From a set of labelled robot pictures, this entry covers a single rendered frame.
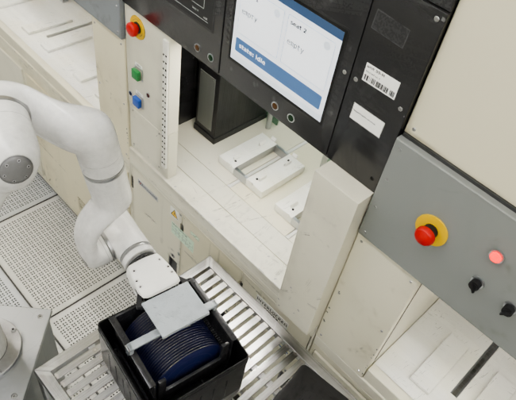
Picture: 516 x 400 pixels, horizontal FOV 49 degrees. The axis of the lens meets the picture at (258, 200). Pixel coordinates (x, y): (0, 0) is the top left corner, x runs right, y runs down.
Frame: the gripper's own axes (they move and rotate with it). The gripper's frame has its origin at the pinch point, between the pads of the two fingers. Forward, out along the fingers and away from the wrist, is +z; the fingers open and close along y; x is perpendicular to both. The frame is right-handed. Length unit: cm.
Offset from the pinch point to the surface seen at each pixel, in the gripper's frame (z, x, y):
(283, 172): -35, -17, -63
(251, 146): -51, -17, -61
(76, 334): -63, -108, 5
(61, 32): -150, -25, -35
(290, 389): 24.4, -19.6, -19.9
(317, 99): -6, 45, -34
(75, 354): -16.9, -30.8, 18.9
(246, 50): -27, 45, -32
